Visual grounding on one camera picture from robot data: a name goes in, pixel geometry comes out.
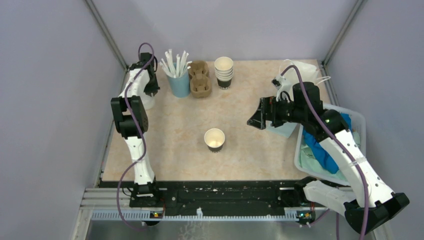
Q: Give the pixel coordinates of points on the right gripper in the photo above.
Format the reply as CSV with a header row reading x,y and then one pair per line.
x,y
268,105

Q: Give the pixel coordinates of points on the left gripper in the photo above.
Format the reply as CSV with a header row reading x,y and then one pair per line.
x,y
153,89

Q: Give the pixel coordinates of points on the black paper coffee cup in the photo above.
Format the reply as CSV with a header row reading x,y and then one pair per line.
x,y
214,138

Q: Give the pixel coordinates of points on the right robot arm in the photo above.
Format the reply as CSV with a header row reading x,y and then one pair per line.
x,y
371,202

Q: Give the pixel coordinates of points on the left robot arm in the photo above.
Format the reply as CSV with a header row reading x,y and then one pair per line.
x,y
131,121

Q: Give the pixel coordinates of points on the white takeout paper bag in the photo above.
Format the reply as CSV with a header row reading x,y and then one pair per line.
x,y
308,72

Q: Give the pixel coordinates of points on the stack of white lids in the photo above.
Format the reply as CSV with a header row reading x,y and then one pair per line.
x,y
148,101

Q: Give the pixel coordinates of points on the blue straw holder cup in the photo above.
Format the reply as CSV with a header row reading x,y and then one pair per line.
x,y
180,86

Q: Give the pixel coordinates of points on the white wrapped straws bundle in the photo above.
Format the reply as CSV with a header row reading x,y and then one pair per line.
x,y
175,67

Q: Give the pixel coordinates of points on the brown cardboard cup carrier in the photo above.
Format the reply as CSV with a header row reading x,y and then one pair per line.
x,y
199,81

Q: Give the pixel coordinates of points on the stack of paper cups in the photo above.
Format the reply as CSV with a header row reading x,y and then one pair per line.
x,y
224,71

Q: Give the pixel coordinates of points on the light green cloth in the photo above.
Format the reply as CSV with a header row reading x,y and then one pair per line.
x,y
338,178

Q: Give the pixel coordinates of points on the blue cloth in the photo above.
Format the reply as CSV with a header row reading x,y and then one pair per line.
x,y
314,158

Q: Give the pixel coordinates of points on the white plastic basket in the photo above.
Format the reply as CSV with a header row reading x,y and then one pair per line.
x,y
358,125

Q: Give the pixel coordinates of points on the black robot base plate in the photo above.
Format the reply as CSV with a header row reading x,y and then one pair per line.
x,y
228,198

